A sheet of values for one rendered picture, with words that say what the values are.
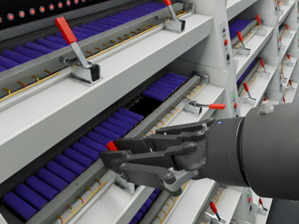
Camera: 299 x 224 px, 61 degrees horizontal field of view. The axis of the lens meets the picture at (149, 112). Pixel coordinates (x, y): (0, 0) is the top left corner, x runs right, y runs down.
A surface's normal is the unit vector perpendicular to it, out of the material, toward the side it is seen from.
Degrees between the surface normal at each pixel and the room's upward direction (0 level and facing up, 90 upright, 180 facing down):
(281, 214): 0
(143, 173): 91
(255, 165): 72
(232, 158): 63
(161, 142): 91
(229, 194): 20
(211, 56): 90
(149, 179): 91
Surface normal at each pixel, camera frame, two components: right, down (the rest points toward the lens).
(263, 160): -0.66, 0.04
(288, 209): -0.26, -0.88
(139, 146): -0.54, 0.48
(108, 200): 0.03, -0.81
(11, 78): 0.84, 0.33
